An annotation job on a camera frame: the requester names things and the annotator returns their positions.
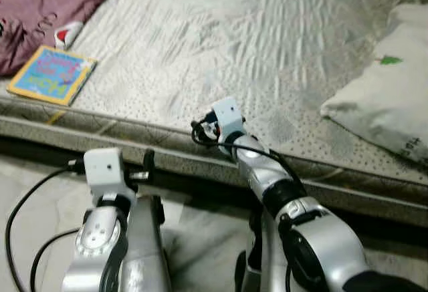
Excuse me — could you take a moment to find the colourful children's book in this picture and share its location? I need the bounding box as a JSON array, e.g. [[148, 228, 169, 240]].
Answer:
[[7, 45, 98, 108]]

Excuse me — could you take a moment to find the silver robot right leg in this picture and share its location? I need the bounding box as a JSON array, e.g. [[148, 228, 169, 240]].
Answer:
[[234, 202, 288, 292]]

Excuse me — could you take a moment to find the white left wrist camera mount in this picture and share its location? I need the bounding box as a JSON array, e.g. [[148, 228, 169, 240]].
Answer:
[[84, 148, 135, 203]]

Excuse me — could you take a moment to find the grey quilted mattress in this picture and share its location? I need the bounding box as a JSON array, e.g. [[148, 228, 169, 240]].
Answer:
[[0, 0, 428, 229]]

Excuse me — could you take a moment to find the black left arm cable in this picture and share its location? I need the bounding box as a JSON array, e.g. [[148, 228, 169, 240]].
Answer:
[[5, 160, 86, 292], [29, 229, 81, 292]]

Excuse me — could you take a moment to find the silver robot leg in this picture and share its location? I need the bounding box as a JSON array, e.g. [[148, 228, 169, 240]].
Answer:
[[234, 202, 288, 292], [120, 195, 172, 292]]

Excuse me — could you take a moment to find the silver robot left leg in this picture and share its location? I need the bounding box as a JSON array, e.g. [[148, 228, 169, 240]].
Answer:
[[120, 195, 172, 292]]

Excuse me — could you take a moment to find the pink cartoon print blanket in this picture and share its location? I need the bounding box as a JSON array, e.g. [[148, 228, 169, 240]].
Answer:
[[0, 0, 134, 78]]

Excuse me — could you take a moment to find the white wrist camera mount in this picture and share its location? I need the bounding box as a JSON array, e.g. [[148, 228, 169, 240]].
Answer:
[[84, 148, 135, 203], [211, 97, 245, 139]]

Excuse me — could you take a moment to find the white pillow with green tree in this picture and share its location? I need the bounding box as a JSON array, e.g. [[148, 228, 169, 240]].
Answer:
[[320, 3, 428, 167]]

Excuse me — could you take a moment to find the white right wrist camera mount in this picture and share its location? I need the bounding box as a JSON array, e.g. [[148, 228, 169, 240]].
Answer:
[[211, 97, 245, 139]]

